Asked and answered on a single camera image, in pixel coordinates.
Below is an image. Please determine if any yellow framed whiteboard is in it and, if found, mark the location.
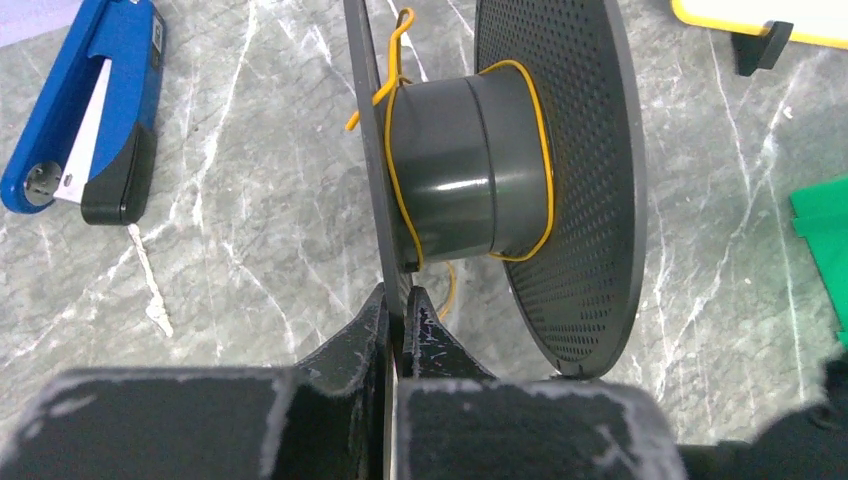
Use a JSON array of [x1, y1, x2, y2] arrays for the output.
[[670, 0, 847, 77]]

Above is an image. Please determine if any long yellow cable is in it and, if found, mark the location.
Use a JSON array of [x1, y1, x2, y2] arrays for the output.
[[344, 6, 558, 319]]

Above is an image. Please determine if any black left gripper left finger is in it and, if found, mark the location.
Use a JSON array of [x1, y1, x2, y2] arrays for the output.
[[1, 286, 391, 479]]

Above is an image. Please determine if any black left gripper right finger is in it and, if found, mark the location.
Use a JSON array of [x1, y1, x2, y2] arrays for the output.
[[396, 287, 686, 479]]

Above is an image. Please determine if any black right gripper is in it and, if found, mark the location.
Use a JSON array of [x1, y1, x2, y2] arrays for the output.
[[678, 353, 847, 479]]

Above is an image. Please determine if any blue and black stapler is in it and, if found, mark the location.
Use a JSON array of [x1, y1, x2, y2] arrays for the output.
[[1, 0, 167, 225]]

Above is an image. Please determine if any green plastic bin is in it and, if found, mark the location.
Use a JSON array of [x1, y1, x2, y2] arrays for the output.
[[789, 176, 847, 348]]

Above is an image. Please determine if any dark grey perforated spool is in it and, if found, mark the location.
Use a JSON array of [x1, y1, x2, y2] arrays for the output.
[[342, 0, 649, 381]]

